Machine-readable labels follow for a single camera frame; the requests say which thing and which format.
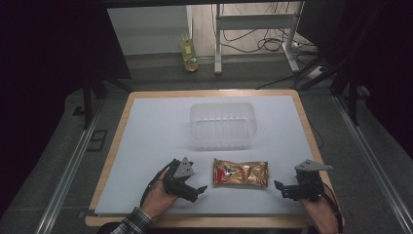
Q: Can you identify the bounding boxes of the black floor cables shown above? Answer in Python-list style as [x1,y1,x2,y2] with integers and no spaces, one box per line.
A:
[209,3,320,91]

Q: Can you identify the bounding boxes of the person's right hand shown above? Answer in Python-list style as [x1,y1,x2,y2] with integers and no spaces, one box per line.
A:
[298,194,341,234]

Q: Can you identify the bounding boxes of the clear plastic container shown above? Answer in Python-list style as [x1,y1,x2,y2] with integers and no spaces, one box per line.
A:
[189,101,258,151]

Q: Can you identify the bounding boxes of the yellow green bottle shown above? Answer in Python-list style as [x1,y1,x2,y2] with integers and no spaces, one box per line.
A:
[180,31,200,73]

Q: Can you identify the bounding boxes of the white metal desk frame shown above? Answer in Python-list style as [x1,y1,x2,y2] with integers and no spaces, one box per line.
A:
[213,2,307,76]

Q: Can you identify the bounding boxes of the aluminium rail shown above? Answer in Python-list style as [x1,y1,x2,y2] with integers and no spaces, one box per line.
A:
[33,106,103,234]
[332,95,413,234]

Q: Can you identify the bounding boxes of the black floor plate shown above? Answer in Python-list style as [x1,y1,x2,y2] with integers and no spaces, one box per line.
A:
[86,129,109,153]

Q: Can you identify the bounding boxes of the gold snack packet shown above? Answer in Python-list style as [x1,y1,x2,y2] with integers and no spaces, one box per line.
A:
[212,158,270,188]

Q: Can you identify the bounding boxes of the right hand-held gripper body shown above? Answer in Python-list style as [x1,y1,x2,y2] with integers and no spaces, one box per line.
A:
[293,159,334,203]

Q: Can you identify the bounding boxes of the white table mat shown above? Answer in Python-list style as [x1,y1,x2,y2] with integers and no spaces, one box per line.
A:
[94,95,321,216]

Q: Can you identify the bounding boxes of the black metal stand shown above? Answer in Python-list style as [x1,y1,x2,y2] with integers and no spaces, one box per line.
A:
[72,72,132,131]
[293,58,366,127]

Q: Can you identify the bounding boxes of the person's left hand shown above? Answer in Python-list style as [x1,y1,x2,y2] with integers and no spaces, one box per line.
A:
[140,169,180,219]

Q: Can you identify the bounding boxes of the wooden table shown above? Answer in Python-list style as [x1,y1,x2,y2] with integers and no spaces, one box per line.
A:
[84,89,346,229]

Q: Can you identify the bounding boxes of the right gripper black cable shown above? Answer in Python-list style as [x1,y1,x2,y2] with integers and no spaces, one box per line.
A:
[319,183,345,234]

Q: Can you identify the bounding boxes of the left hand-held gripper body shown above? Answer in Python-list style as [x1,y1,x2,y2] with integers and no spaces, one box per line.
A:
[162,156,196,197]

